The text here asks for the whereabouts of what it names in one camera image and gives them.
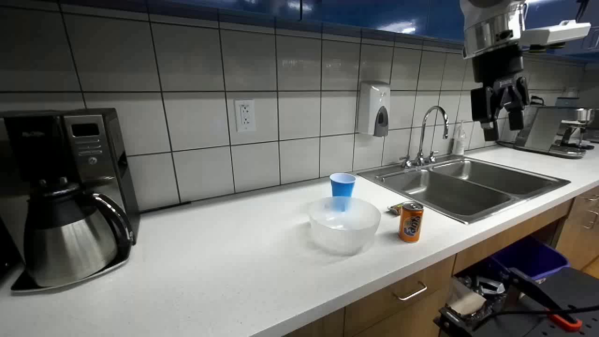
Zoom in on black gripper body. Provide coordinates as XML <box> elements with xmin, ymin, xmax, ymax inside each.
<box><xmin>470</xmin><ymin>43</ymin><xmax>532</xmax><ymax>96</ymax></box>

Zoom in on white plastic bowl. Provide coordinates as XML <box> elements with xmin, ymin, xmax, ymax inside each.
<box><xmin>305</xmin><ymin>195</ymin><xmax>384</xmax><ymax>257</ymax></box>

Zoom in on small clear bottle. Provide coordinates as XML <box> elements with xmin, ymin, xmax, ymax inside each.
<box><xmin>451</xmin><ymin>128</ymin><xmax>470</xmax><ymax>159</ymax></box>

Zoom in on silver espresso machine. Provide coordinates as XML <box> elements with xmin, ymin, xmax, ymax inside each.
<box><xmin>513</xmin><ymin>103</ymin><xmax>599</xmax><ymax>161</ymax></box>

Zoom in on chrome sink faucet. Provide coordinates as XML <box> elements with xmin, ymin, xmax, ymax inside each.
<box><xmin>399</xmin><ymin>103</ymin><xmax>453</xmax><ymax>169</ymax></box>

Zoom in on stainless steel double sink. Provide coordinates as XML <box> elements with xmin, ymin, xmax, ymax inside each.
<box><xmin>360</xmin><ymin>154</ymin><xmax>573</xmax><ymax>227</ymax></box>

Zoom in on orange soda can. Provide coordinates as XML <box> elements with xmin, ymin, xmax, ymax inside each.
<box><xmin>397</xmin><ymin>201</ymin><xmax>427</xmax><ymax>246</ymax></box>

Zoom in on blue plastic bin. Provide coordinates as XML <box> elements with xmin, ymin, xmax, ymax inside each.
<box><xmin>491</xmin><ymin>236</ymin><xmax>571</xmax><ymax>285</ymax></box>

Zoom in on blue plastic cup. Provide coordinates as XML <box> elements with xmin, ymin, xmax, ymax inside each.
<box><xmin>328</xmin><ymin>171</ymin><xmax>358</xmax><ymax>214</ymax></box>

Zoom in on black equipment cart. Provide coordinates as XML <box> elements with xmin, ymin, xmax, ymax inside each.
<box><xmin>435</xmin><ymin>266</ymin><xmax>599</xmax><ymax>337</ymax></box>

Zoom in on wooden base cabinet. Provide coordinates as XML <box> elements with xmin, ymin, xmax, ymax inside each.
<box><xmin>283</xmin><ymin>186</ymin><xmax>599</xmax><ymax>337</ymax></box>

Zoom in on black drip coffee maker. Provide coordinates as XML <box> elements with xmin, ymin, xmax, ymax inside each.
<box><xmin>0</xmin><ymin>107</ymin><xmax>143</xmax><ymax>296</ymax></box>

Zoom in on stainless steel coffee carafe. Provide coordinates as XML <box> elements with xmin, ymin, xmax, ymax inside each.
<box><xmin>23</xmin><ymin>182</ymin><xmax>135</xmax><ymax>290</ymax></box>

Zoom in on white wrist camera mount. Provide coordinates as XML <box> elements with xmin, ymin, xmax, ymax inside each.
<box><xmin>521</xmin><ymin>19</ymin><xmax>594</xmax><ymax>51</ymax></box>

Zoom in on white wall soap dispenser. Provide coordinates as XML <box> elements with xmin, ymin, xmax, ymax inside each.
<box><xmin>356</xmin><ymin>81</ymin><xmax>393</xmax><ymax>141</ymax></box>

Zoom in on metal drawer handle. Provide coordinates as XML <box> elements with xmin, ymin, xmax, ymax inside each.
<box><xmin>397</xmin><ymin>281</ymin><xmax>431</xmax><ymax>305</ymax></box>

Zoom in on orange handled tool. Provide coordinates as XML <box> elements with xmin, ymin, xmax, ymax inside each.
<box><xmin>547</xmin><ymin>311</ymin><xmax>586</xmax><ymax>335</ymax></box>

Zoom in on white wall power outlet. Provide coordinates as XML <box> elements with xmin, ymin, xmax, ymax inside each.
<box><xmin>234</xmin><ymin>98</ymin><xmax>259</xmax><ymax>135</ymax></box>

